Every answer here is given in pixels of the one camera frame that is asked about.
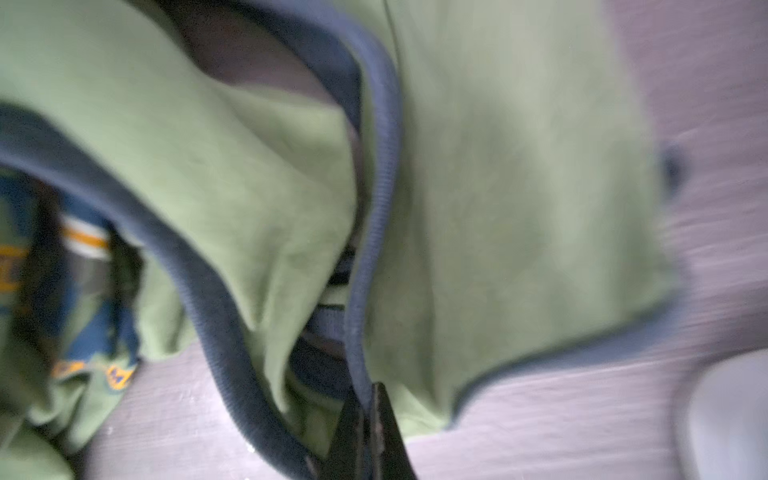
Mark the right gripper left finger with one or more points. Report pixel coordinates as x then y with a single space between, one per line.
346 458

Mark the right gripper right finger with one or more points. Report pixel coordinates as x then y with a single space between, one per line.
389 458

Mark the green tank top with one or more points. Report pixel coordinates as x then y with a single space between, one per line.
324 195

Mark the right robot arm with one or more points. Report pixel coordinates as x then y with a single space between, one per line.
720 427

